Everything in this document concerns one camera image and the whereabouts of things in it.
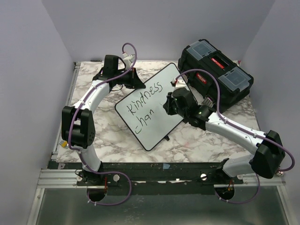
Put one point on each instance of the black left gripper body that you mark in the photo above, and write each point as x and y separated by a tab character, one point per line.
126	79

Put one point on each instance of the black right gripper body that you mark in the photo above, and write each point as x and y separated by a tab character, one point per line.
171	107

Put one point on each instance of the white framed whiteboard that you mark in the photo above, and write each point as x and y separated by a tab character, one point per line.
142	110

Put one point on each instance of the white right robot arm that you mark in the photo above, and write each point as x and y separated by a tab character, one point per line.
265	155

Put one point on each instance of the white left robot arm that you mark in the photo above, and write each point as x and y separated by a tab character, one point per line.
77	123

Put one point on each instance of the black red toolbox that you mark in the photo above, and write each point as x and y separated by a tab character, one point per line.
234	82

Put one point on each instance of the yellow small object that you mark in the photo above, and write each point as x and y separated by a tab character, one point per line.
63	144

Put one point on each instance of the copper pipe fitting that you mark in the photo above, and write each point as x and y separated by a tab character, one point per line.
280	173

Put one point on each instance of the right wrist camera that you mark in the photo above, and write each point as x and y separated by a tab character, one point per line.
178	83

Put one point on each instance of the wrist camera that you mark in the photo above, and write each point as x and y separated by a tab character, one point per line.
178	83
128	59

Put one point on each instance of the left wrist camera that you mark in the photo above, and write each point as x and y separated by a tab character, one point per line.
128	59

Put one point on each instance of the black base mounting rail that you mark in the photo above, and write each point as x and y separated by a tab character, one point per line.
149	178

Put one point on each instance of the aluminium frame rail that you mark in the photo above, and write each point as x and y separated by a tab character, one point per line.
56	147

